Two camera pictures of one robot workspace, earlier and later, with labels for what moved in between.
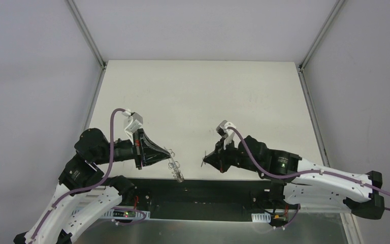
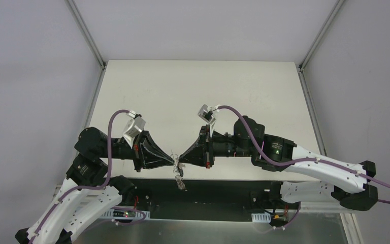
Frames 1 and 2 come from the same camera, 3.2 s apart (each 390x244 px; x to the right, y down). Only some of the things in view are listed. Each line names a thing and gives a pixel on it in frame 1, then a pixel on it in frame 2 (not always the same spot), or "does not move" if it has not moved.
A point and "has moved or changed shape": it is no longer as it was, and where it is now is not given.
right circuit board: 266,217 does not move
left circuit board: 124,214 does not move
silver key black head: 204,160 has moved or changed shape
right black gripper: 223,158 → 207,147
